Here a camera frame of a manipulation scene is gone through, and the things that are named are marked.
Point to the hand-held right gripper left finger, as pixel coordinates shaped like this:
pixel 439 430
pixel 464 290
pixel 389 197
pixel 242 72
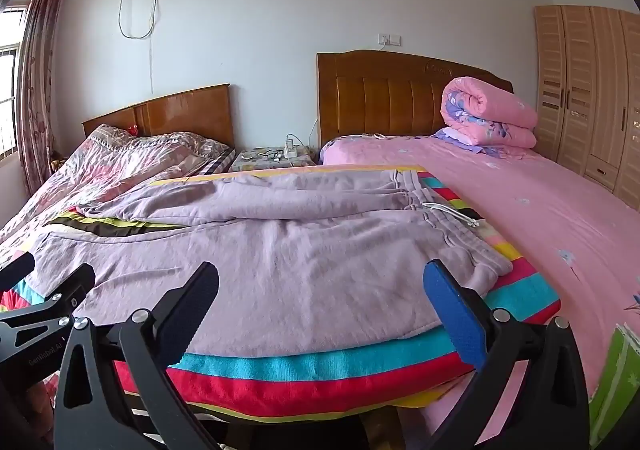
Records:
pixel 197 291

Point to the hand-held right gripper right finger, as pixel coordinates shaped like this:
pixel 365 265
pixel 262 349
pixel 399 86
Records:
pixel 452 315

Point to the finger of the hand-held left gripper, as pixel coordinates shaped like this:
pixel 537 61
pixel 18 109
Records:
pixel 70 285
pixel 17 267

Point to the lilac pants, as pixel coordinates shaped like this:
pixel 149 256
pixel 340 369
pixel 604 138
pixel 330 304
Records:
pixel 300 255

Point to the plaid bed sheet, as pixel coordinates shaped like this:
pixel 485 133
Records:
pixel 220 165

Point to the floral pink grey quilt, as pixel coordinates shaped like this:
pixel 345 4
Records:
pixel 115 165

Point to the rainbow striped blanket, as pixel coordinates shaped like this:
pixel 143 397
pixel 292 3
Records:
pixel 300 372

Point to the nightstand with floral cloth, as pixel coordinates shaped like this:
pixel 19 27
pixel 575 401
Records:
pixel 260 164

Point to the white power strip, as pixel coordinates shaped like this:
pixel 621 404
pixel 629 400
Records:
pixel 289 150

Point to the low wooden headboard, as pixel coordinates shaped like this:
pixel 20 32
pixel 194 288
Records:
pixel 190 110

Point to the pink patterned curtain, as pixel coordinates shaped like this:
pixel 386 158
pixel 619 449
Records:
pixel 42 80

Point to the rolled pink floral quilt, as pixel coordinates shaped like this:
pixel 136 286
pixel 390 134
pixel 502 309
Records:
pixel 492 110

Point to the light wooden wardrobe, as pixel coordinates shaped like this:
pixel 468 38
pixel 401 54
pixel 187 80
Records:
pixel 590 95

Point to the wall socket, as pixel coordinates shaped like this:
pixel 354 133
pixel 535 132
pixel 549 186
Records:
pixel 389 39

